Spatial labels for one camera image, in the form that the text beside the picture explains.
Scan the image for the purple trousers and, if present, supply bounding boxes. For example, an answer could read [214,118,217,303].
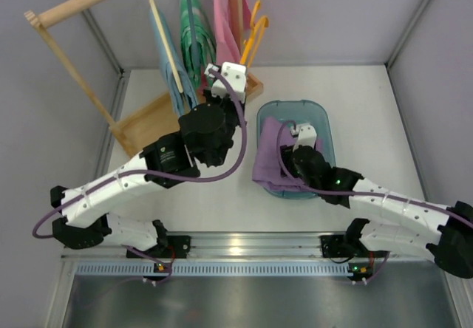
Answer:
[252,117,305,192]

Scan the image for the orange plastic hanger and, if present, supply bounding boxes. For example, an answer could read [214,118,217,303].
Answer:
[240,0,270,68]

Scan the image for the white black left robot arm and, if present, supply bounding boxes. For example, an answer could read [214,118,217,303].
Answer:
[50,90,245,252]

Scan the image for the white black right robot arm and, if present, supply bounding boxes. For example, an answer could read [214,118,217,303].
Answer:
[278,146,472,279]

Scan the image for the light blue trousers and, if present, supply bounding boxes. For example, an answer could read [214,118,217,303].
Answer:
[149,8,200,117]

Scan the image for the green patterned trousers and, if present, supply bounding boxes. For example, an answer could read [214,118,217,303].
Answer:
[180,0,217,89]

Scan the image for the light wooden hanger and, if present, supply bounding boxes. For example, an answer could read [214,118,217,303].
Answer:
[148,0,184,95]

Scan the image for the pink trousers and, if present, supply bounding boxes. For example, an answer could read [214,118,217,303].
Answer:
[214,0,242,65]

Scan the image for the teal plastic bin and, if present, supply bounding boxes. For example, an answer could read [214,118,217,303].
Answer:
[256,100,336,200]

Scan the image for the wooden clothes rack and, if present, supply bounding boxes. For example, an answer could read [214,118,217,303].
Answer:
[24,0,264,157]

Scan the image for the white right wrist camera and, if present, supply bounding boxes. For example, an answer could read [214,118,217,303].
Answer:
[289,123,317,151]

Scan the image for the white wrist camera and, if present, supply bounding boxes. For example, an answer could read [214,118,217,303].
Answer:
[204,62,248,104]
[289,123,317,151]

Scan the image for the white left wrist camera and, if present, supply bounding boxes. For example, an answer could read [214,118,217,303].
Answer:
[204,62,248,104]

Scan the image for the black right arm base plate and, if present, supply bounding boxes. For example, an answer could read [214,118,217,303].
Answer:
[320,234,388,264]

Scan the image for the aluminium mounting rail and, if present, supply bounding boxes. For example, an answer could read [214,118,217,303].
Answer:
[61,222,447,261]

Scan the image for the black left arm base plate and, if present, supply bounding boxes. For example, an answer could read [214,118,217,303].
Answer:
[123,235,191,260]

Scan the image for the white slotted cable duct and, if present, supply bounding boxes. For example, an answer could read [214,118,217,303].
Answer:
[75,262,353,277]

